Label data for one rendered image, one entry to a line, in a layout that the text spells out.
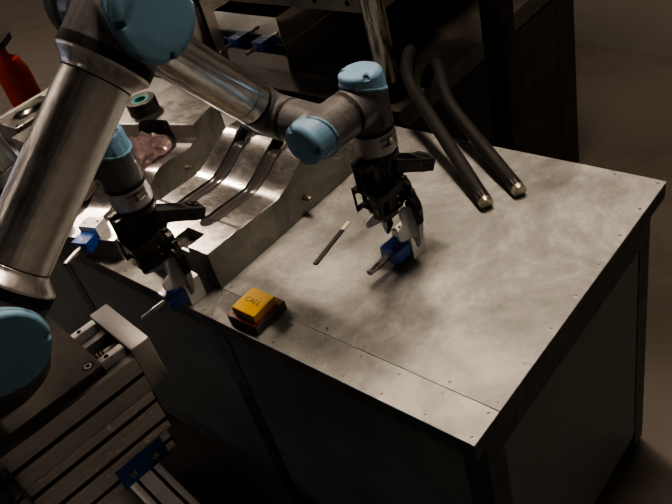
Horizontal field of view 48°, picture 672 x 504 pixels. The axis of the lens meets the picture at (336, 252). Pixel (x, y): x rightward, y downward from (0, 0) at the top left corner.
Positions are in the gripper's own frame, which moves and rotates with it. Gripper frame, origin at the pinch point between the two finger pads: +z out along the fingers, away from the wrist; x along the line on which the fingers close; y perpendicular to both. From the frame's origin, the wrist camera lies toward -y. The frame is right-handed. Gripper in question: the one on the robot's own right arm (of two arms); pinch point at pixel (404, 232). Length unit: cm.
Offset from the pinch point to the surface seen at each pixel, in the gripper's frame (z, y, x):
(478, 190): 1.3, -18.7, 2.9
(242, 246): -0.2, 19.9, -26.3
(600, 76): 85, -201, -79
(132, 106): -10, 4, -88
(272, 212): -1.8, 10.2, -27.3
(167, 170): -3, 13, -63
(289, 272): 4.7, 17.0, -16.8
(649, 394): 85, -53, 23
